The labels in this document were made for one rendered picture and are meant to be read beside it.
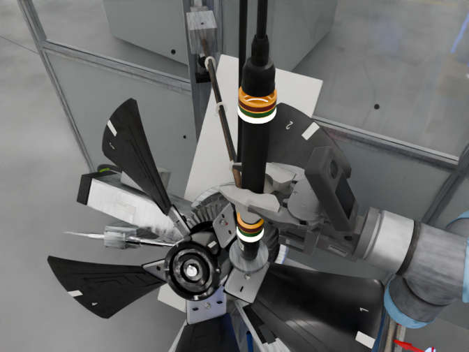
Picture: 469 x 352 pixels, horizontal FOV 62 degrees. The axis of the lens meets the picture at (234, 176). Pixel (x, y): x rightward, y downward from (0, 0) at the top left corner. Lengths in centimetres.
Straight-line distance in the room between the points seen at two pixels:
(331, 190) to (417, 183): 102
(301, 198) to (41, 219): 215
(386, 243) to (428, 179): 95
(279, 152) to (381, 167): 76
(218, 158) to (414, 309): 59
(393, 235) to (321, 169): 13
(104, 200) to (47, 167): 180
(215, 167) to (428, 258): 62
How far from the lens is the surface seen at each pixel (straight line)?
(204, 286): 78
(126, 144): 84
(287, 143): 74
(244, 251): 68
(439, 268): 54
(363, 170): 148
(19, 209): 267
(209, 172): 102
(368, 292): 83
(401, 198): 155
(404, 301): 63
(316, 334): 79
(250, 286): 80
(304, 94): 95
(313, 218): 52
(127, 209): 101
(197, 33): 106
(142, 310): 210
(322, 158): 47
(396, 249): 53
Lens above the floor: 191
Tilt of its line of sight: 50 degrees down
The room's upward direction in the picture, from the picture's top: straight up
